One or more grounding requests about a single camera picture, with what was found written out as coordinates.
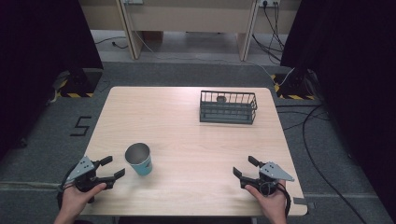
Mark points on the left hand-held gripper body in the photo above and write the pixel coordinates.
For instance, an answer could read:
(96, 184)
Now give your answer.
(81, 169)

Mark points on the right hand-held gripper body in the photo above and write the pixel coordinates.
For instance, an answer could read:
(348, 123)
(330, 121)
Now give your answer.
(274, 171)

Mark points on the teal cup with metal inside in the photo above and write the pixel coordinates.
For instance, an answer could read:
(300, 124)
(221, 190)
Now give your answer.
(143, 168)

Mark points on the person's left hand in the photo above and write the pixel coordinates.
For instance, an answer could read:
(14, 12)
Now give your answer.
(76, 200)

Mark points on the person's right hand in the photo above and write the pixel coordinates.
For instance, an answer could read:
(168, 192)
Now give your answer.
(272, 203)

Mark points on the small round dark object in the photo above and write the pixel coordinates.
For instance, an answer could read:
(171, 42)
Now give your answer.
(221, 99)

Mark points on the black stand base striped tape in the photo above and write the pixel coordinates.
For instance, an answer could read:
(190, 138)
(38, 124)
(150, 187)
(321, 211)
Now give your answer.
(81, 81)
(294, 84)

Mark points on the black curtain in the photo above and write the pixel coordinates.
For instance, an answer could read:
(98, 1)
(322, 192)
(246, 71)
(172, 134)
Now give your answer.
(37, 62)
(358, 77)

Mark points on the light wooden desk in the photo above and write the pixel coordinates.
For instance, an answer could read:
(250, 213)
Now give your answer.
(186, 15)

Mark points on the white wall socket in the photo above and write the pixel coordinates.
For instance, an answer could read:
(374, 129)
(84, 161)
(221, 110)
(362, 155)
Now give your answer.
(269, 2)

